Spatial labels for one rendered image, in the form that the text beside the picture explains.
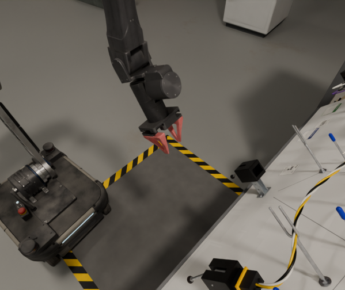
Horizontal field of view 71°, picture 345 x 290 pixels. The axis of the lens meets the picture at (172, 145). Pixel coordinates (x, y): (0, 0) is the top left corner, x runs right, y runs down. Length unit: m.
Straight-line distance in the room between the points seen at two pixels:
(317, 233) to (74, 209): 1.29
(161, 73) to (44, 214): 1.24
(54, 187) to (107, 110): 1.04
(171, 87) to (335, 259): 0.42
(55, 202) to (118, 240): 0.45
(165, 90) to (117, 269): 1.28
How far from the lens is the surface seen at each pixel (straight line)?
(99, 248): 1.69
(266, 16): 3.63
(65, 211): 1.57
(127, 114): 2.34
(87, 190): 1.60
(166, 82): 0.52
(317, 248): 0.52
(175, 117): 0.62
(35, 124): 2.53
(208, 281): 0.44
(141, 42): 0.56
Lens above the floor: 1.55
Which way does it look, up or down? 50 degrees down
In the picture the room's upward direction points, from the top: straight up
